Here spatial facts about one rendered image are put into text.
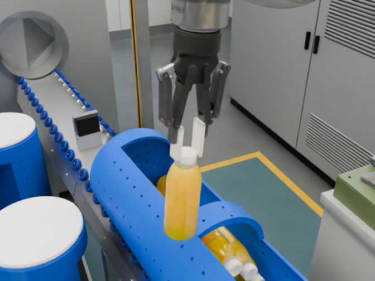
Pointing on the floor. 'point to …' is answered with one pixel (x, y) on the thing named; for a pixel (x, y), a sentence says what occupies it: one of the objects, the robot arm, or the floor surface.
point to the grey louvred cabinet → (308, 80)
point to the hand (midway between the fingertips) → (187, 140)
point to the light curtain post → (142, 62)
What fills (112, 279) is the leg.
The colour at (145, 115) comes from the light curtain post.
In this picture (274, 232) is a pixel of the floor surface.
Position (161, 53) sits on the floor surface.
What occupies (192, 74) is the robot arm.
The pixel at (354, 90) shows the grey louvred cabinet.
